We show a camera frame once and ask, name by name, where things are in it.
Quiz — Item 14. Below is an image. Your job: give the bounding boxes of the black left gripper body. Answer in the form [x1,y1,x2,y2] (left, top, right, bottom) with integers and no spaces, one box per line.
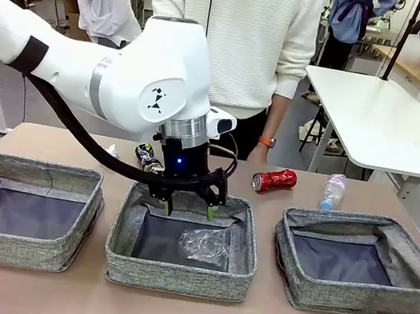
[146,131,218,203]

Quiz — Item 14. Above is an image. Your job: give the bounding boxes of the crushed dark blue can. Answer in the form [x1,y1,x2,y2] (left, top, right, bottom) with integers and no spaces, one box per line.
[131,141,168,176]

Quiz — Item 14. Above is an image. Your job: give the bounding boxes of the clear plastic container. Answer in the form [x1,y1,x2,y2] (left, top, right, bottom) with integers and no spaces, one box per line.
[174,223,235,269]

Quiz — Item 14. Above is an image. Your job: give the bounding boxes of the crushed red can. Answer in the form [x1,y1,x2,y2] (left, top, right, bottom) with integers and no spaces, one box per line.
[250,163,300,200]

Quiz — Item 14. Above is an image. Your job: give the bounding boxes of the white paper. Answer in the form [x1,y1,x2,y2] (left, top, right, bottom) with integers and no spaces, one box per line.
[106,142,123,160]

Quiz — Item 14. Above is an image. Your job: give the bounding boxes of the person's left forearm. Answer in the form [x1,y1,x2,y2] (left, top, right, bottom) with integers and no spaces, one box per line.
[263,92,293,142]

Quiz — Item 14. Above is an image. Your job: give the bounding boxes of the person's left hand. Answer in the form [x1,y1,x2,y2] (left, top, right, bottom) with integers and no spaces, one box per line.
[247,142,271,166]

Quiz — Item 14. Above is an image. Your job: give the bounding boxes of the black trousers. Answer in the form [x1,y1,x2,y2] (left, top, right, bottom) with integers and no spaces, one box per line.
[227,103,272,165]

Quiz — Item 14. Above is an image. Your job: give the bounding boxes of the grey fabric basket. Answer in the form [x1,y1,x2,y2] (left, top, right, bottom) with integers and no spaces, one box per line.
[0,153,111,281]
[262,199,420,314]
[99,176,269,306]

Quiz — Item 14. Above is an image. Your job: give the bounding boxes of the clear plastic bottle blue cap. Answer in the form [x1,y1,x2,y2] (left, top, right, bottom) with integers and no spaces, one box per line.
[318,171,351,215]

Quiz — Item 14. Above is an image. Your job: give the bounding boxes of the person in white sweater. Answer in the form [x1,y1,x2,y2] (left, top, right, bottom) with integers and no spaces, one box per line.
[133,0,325,130]

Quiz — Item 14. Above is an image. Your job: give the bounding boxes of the brown cardboard box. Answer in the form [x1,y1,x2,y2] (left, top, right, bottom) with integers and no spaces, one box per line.
[58,0,97,43]

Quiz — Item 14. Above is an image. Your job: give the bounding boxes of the large white table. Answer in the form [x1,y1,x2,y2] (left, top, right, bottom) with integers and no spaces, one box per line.
[288,64,420,191]

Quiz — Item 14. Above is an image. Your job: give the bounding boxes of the person in blue shirt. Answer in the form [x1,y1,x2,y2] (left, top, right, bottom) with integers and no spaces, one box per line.
[321,0,399,79]

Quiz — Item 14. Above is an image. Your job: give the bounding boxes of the wooden workbench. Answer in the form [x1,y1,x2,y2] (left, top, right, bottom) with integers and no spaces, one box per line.
[368,43,420,84]

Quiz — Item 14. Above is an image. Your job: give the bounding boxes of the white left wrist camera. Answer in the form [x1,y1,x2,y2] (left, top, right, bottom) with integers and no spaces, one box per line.
[203,106,240,143]

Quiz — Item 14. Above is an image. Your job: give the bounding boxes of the orange strap wristwatch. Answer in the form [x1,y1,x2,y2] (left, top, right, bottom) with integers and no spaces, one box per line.
[258,134,278,150]

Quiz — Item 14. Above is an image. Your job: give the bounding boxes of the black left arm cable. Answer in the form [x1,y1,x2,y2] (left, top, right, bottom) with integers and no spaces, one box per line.
[10,72,243,200]

